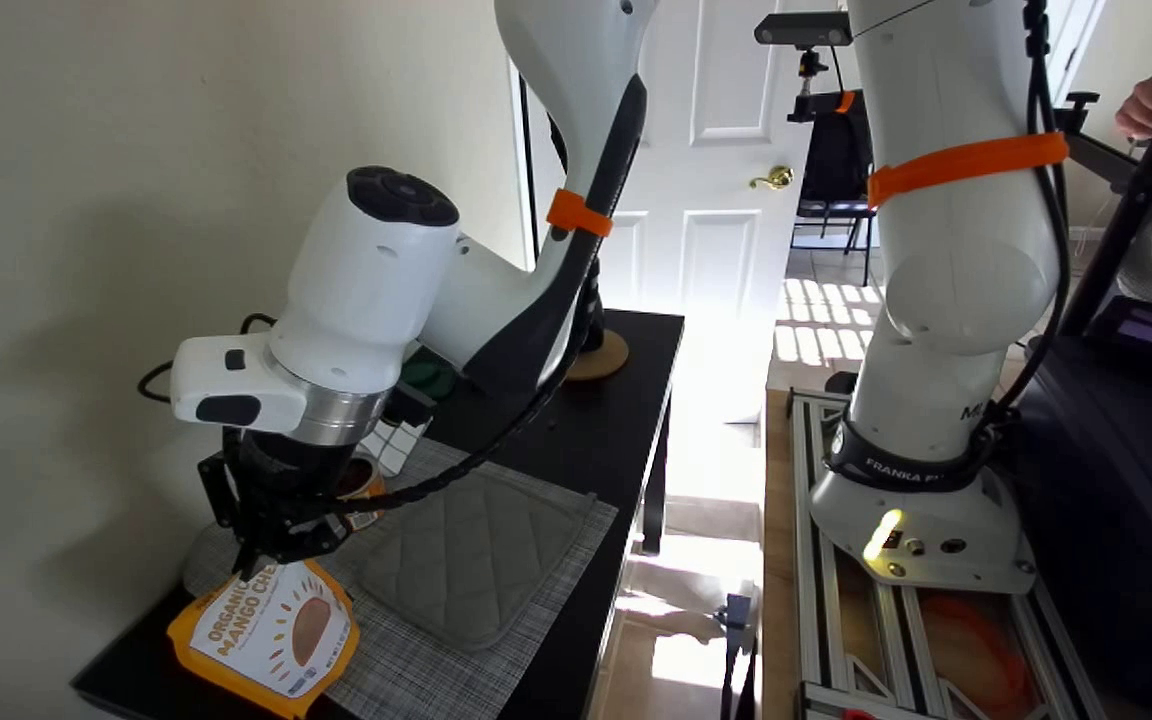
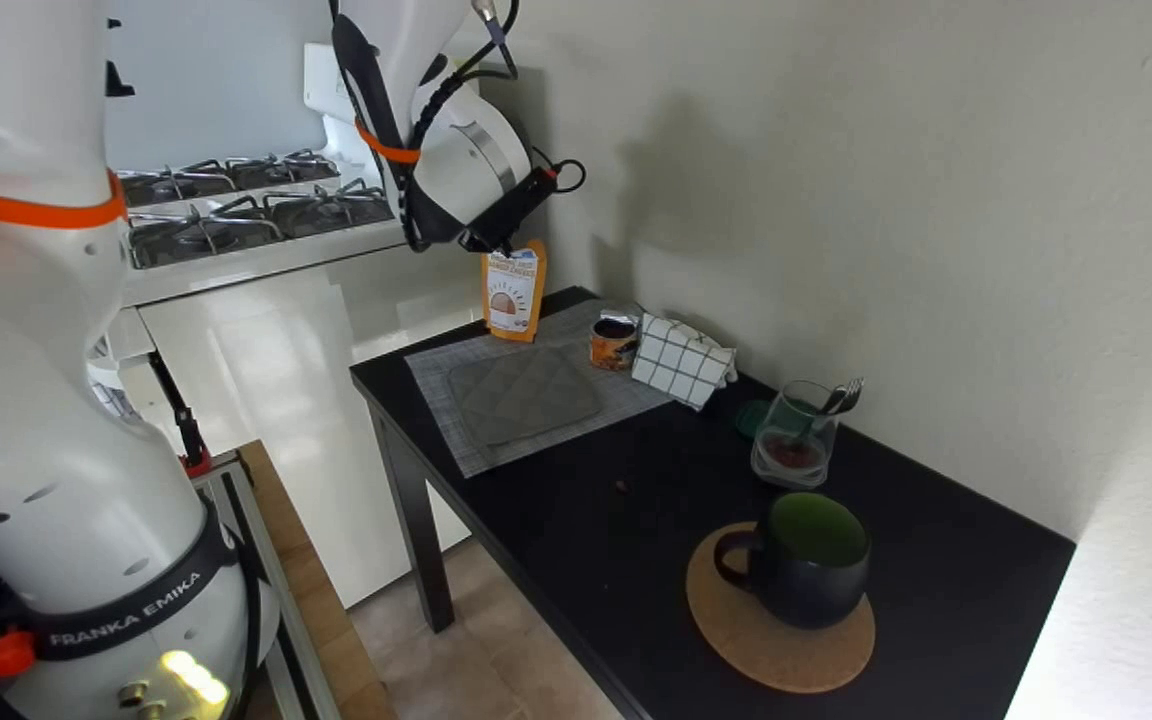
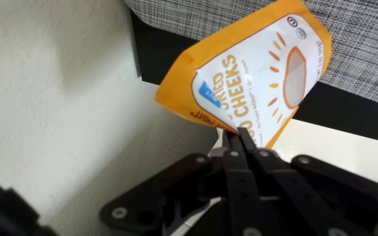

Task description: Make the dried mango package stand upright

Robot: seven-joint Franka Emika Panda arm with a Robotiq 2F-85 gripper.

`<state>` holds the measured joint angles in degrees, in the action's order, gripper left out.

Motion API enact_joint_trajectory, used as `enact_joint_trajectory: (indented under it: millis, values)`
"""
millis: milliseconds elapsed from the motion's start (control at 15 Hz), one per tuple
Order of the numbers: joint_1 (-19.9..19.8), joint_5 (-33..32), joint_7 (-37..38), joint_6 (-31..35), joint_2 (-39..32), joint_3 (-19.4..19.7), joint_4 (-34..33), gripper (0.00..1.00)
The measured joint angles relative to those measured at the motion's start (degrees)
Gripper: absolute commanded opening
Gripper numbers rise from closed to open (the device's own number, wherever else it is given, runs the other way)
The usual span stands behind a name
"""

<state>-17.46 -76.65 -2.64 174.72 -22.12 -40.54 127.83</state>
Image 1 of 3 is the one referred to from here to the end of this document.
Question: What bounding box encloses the round cork coaster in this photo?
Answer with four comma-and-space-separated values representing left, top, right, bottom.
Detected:
565, 323, 635, 387

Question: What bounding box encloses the black clamp on frame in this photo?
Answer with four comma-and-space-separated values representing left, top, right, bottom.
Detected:
715, 590, 760, 720

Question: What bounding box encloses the grey quilted pot holder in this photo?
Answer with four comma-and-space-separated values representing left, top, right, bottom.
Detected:
331, 465, 613, 657

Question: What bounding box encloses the black pole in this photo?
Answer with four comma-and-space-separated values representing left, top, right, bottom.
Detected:
1060, 16, 1152, 335

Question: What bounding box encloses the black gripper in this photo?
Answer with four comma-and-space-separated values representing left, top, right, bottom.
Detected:
190, 429, 372, 585

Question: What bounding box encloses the grey woven placemat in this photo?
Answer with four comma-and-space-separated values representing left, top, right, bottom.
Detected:
174, 434, 625, 720

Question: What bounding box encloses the dark purple seat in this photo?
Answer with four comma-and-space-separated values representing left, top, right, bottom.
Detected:
1013, 292, 1152, 720

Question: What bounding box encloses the brass door knob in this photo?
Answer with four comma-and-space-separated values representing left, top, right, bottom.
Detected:
748, 158, 795, 197

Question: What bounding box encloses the black camera on stand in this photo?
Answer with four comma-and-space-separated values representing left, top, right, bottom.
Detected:
750, 9, 855, 50

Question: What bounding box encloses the orange strap on arm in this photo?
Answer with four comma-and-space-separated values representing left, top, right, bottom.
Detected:
544, 184, 617, 242

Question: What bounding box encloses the black side table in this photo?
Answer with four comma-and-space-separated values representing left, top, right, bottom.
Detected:
70, 309, 689, 720

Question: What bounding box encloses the orange dried mango package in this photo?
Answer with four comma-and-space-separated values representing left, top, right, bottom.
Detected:
164, 557, 369, 720

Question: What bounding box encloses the white panel door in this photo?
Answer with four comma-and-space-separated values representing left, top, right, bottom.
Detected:
600, 0, 898, 431

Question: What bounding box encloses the aluminium rail base frame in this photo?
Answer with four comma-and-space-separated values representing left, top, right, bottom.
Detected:
787, 382, 1110, 720

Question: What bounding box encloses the small green packet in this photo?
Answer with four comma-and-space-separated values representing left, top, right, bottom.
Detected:
395, 346, 462, 407

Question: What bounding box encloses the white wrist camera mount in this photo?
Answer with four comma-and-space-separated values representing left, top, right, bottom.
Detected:
167, 331, 387, 447

